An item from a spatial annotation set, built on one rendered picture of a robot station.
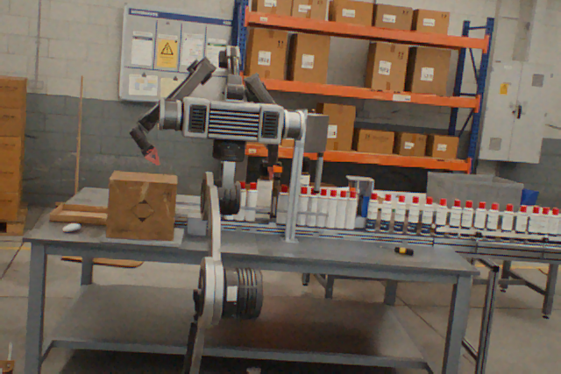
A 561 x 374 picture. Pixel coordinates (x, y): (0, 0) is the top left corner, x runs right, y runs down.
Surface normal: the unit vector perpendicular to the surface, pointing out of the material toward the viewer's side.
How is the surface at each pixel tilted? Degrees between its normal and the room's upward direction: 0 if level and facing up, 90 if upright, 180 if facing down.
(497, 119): 90
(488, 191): 90
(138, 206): 90
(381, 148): 91
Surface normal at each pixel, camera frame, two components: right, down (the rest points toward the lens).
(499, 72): 0.21, 0.16
